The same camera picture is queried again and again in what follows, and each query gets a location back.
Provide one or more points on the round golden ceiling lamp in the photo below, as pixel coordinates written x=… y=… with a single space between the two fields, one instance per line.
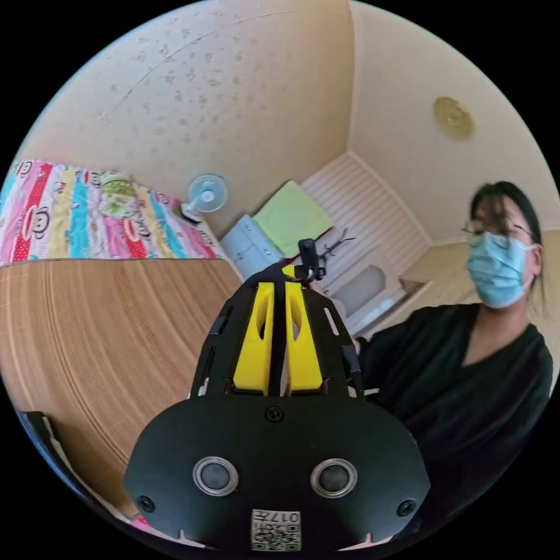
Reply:
x=453 y=117

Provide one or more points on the light green curtain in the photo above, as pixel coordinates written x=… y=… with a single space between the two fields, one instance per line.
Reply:
x=291 y=216

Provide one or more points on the green floral pillow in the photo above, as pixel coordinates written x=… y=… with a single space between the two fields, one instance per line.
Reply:
x=114 y=194

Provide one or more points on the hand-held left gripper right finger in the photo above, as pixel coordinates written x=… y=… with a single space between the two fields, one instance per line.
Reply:
x=304 y=354

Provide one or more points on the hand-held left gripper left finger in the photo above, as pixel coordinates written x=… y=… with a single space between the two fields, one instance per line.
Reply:
x=251 y=350

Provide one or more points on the pale blue cupboard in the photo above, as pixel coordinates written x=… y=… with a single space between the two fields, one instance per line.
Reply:
x=249 y=247

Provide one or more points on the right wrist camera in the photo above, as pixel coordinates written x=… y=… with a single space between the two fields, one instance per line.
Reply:
x=308 y=256

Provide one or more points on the bed with woven mat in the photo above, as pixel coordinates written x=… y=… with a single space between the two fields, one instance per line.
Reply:
x=109 y=332

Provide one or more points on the small white and blue fan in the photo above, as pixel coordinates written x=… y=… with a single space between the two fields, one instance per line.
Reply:
x=206 y=192

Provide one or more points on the person's body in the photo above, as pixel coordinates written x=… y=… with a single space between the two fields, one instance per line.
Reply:
x=459 y=393

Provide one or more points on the white wardrobe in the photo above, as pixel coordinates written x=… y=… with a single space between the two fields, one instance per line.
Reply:
x=376 y=245

